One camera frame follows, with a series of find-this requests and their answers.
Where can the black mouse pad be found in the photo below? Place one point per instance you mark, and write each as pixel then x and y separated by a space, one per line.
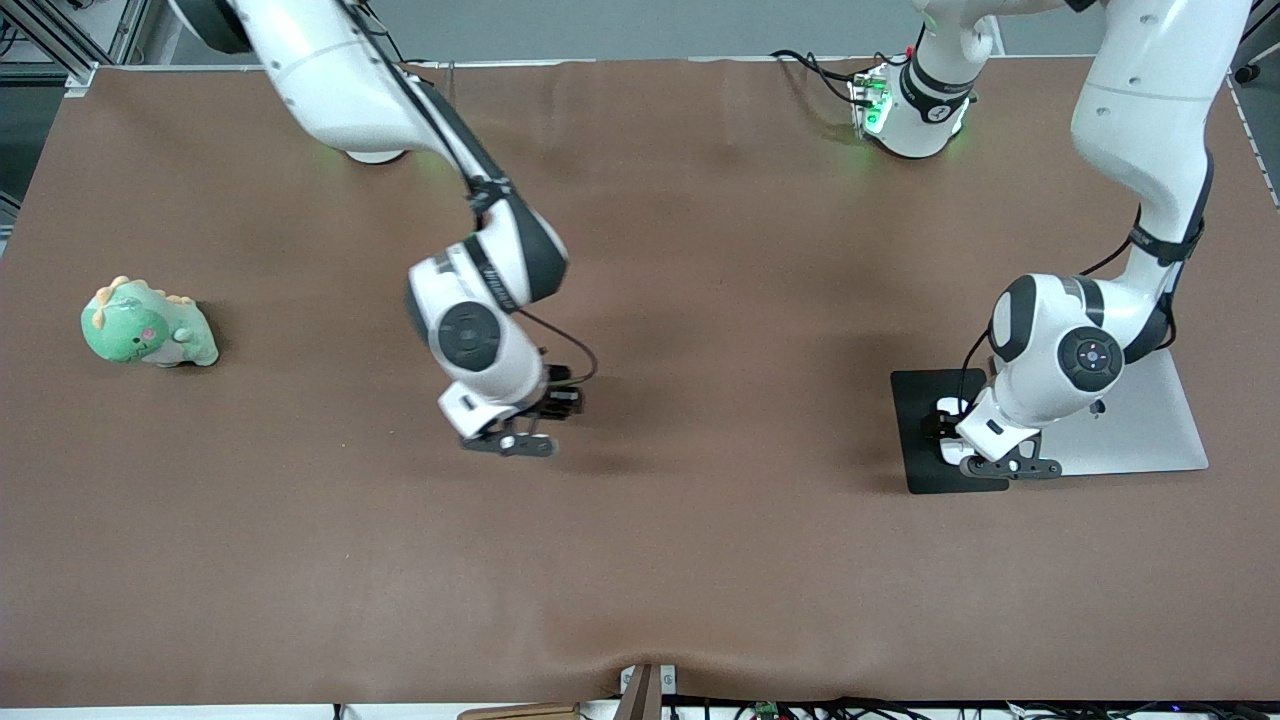
pixel 915 440

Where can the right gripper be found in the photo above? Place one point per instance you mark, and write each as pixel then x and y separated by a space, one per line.
pixel 558 402

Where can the silver laptop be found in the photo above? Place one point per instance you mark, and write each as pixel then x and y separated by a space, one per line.
pixel 1150 430

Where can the metal table clamp bracket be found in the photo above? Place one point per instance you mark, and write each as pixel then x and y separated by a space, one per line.
pixel 668 680

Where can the green dinosaur plush toy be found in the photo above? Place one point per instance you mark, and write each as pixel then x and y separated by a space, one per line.
pixel 135 330

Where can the brown table cover mat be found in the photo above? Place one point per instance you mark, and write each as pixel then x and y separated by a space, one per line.
pixel 640 550

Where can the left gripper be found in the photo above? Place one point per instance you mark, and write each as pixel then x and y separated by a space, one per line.
pixel 934 426

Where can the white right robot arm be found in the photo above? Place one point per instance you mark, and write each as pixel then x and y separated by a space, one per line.
pixel 340 90

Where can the wooden board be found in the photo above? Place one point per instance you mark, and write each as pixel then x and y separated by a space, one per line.
pixel 520 712

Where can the aluminium frame profile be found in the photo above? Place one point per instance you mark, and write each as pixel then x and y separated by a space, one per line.
pixel 125 25

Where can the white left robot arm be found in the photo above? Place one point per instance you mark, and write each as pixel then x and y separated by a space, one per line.
pixel 1150 100

